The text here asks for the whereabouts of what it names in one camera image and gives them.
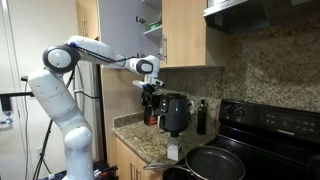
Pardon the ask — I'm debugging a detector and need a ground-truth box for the black stove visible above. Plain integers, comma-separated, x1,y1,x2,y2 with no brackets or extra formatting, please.
186,98,320,180

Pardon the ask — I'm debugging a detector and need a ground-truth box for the open grey cabinet door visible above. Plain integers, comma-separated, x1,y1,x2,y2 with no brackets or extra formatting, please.
98,0,162,57

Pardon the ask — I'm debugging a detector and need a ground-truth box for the black air fryer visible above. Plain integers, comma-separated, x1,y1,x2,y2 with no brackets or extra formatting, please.
159,93,191,137

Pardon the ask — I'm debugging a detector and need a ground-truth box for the black camera on stand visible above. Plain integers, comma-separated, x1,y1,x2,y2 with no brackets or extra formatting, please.
0,75,36,126

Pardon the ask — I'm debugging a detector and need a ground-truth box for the wooden cabinet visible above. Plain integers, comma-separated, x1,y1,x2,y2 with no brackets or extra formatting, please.
161,0,229,70
116,138,162,180

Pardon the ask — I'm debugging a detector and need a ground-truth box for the black range hood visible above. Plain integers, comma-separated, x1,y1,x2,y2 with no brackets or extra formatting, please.
203,0,320,34

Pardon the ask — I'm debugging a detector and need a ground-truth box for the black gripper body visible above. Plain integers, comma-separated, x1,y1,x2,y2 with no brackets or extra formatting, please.
141,84,155,106

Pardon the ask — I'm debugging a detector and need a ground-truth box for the green box on shelf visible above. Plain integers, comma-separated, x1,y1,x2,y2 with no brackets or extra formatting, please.
148,21,162,30

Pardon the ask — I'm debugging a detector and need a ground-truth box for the dark oil bottle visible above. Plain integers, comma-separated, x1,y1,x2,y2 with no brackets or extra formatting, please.
197,99,207,135

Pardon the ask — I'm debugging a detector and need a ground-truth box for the wooden upper cabinet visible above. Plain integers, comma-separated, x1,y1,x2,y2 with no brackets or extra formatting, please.
161,0,229,70

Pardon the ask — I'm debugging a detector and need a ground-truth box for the wooden lower cabinet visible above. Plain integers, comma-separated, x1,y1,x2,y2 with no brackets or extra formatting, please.
116,138,162,180

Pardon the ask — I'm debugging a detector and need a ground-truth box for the black whey protein packet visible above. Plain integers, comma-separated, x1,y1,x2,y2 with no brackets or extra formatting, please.
144,94,162,126

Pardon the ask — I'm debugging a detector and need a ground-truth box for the small black pot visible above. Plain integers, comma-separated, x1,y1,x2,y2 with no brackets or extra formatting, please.
163,168,194,180

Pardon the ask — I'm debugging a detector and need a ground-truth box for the black frying pan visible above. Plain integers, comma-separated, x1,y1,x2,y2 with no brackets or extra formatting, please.
143,146,246,180

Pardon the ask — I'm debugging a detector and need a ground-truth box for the white salt shaker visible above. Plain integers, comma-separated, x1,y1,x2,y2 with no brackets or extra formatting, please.
167,136,182,161

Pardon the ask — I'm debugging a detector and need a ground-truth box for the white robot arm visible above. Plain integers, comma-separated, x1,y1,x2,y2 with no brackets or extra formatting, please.
28,35,163,180

